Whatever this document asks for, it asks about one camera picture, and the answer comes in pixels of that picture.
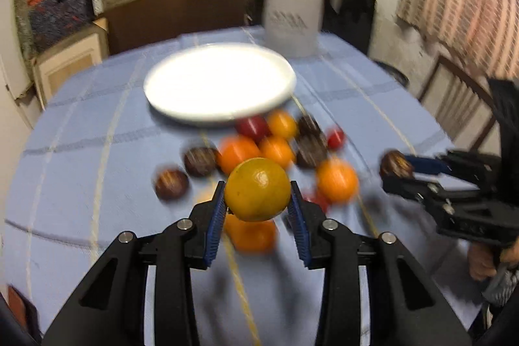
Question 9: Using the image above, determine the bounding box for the yellow-orange kumquat fruit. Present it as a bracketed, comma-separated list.
[224, 157, 291, 222]

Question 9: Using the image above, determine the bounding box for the person's right hand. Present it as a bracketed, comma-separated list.
[467, 241, 519, 281]

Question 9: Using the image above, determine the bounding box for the wooden chair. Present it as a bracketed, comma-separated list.
[418, 55, 496, 151]

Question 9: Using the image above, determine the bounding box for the small orange kumquat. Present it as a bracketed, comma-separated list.
[259, 135, 296, 170]

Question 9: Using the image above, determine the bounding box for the yellow-orange cherry tomato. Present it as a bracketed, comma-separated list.
[267, 110, 298, 140]

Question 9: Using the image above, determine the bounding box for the dark red cherry tomato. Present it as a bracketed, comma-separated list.
[235, 116, 271, 144]

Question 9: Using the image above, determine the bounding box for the large orange tangerine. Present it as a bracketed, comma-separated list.
[218, 135, 262, 175]

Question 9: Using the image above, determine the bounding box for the white thermos jug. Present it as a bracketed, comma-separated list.
[263, 0, 324, 58]

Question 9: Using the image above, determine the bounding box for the white oval plate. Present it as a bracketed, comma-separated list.
[143, 42, 296, 125]

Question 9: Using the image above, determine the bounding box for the framed picture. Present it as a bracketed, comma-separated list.
[33, 18, 109, 109]

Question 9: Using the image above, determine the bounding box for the dark brown board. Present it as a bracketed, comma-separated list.
[104, 0, 246, 54]

